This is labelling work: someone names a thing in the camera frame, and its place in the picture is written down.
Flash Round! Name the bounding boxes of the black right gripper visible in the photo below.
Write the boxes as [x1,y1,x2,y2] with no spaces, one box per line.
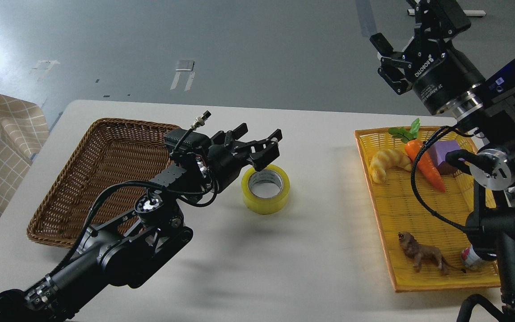
[369,0,485,115]

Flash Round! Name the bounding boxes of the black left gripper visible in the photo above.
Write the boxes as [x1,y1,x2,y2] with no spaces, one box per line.
[206,123,283,191]

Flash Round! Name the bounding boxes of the yellow tape roll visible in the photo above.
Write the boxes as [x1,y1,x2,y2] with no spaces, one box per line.
[241,164,291,215]

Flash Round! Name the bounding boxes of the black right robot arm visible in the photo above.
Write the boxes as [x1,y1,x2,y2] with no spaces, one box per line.
[370,0,515,322]

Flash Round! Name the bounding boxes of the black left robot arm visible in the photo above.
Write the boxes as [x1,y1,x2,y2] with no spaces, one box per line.
[0,111,283,322]

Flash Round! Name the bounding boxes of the white stand base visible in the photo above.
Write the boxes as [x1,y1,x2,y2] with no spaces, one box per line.
[407,9,486,17]

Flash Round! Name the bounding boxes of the toy carrot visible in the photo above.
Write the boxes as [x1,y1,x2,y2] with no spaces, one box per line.
[388,118,446,192]

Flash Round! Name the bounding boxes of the purple cube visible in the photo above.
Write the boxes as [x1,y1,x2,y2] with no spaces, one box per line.
[428,140,470,175]

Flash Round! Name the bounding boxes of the toy croissant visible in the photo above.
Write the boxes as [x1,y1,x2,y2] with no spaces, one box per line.
[368,149,412,184]

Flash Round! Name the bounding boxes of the brown wicker basket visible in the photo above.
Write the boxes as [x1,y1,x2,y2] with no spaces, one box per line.
[26,118,178,248]

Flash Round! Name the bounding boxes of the yellow plastic basket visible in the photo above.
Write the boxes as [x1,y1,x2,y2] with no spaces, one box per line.
[354,128,500,292]

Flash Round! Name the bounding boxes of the brown toy lion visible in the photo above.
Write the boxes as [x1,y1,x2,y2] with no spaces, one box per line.
[397,232,467,275]

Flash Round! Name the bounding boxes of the small jar with pink lid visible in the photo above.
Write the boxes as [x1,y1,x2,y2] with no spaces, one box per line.
[460,245,489,271]

